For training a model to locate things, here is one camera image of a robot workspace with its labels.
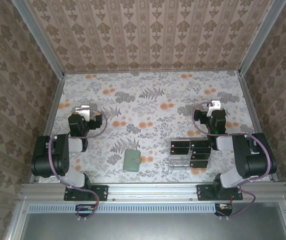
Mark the black VIP credit card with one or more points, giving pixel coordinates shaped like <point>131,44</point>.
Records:
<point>199,144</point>
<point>199,164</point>
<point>202,150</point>
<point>181,144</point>
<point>180,151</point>
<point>201,157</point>

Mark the clear acrylic card stand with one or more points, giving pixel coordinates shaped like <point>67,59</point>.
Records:
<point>179,161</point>

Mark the sage green card holder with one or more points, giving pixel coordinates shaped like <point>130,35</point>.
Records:
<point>132,162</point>

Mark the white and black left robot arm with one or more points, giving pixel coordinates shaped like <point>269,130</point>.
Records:
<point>47,160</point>

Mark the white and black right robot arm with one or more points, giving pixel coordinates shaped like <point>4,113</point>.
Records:
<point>253,160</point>

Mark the floral patterned table cover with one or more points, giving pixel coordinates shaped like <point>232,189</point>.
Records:
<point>157,112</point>

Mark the black controller box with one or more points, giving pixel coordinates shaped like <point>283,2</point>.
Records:
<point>224,209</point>
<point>85,209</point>

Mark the aluminium mounting beam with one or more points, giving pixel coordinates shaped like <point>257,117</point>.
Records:
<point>152,192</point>

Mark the grey metal panel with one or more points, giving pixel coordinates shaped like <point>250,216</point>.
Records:
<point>157,227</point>

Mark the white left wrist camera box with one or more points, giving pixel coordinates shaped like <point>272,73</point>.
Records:
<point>82,111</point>

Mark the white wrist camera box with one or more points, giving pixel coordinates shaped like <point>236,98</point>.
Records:
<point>214,106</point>
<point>82,111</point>

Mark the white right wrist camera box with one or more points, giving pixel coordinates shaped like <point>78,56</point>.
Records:
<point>214,106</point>

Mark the aluminium side rail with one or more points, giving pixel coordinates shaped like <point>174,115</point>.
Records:
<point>249,100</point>
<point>55,100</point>

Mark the aluminium back rail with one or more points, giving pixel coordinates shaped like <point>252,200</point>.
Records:
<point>157,71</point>

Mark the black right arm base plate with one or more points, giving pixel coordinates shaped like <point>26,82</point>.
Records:
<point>204,192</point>

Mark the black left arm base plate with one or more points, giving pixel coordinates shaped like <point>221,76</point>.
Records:
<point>102,192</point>

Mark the aluminium frame post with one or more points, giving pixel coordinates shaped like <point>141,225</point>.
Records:
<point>42,40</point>
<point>254,37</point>

